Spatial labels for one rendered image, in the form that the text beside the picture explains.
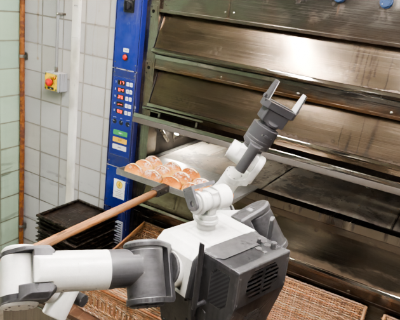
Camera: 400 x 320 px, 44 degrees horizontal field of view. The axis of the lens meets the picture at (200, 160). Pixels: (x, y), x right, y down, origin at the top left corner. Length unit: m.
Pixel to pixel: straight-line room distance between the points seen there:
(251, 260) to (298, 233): 1.03
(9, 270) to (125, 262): 0.24
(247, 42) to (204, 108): 0.35
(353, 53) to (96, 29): 1.27
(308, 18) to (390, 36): 0.32
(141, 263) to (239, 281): 0.23
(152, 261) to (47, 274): 0.24
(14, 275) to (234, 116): 1.33
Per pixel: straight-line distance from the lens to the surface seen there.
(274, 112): 1.52
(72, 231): 1.70
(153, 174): 2.16
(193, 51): 2.26
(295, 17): 2.09
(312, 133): 2.07
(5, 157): 3.08
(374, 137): 2.03
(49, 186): 3.04
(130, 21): 2.44
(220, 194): 1.29
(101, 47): 2.59
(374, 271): 2.19
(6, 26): 2.92
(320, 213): 2.16
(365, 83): 1.99
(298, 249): 2.24
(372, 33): 2.01
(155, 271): 1.17
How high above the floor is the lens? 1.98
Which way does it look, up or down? 18 degrees down
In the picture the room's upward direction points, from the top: 7 degrees clockwise
